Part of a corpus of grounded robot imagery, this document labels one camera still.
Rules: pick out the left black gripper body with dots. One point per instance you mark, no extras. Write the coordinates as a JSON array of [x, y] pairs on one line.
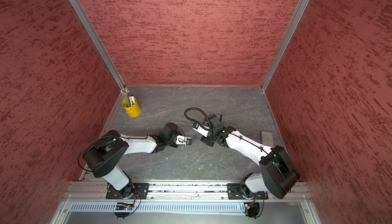
[[172, 141]]

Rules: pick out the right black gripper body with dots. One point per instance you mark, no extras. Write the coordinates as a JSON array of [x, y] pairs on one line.
[[214, 133]]

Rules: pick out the clear test tube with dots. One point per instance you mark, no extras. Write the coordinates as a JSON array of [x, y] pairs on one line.
[[183, 123]]

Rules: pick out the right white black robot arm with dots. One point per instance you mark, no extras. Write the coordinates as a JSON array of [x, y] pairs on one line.
[[278, 173]]

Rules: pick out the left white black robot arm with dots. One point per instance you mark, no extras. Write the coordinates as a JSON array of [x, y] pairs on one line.
[[103, 155]]

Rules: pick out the yellow pen cup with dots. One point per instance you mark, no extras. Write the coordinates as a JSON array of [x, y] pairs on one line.
[[133, 111]]

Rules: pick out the grey sponge block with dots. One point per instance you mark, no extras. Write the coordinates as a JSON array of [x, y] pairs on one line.
[[267, 138]]

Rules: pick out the pens in cup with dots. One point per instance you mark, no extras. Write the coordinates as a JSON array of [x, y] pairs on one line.
[[128, 98]]

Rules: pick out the right base wiring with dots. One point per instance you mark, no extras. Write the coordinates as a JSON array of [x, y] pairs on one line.
[[253, 209]]

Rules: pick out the base wiring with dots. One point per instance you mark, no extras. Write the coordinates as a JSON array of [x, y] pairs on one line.
[[125, 206], [253, 209]]

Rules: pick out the left base wiring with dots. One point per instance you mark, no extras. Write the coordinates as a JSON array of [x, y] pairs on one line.
[[125, 206]]

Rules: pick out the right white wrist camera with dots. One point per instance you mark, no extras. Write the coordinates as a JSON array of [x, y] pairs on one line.
[[204, 131]]

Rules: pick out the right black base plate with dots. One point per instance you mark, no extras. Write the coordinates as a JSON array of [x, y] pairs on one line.
[[235, 191]]

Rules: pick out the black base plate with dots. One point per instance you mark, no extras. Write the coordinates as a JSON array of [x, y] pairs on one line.
[[235, 191], [141, 191]]

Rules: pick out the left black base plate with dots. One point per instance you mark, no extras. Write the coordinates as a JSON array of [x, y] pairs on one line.
[[141, 191]]

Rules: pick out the white slotted cable duct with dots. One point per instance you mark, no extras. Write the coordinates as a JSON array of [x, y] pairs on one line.
[[229, 208]]

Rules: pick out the aluminium front rail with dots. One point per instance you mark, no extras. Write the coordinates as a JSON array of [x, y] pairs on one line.
[[159, 191]]

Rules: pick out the right aluminium corner post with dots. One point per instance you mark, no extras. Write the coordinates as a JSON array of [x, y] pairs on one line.
[[291, 28]]

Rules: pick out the aluminium corner post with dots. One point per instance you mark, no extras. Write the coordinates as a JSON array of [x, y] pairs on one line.
[[88, 25], [291, 28]]

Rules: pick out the left aluminium corner post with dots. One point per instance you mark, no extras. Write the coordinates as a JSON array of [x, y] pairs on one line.
[[88, 25]]

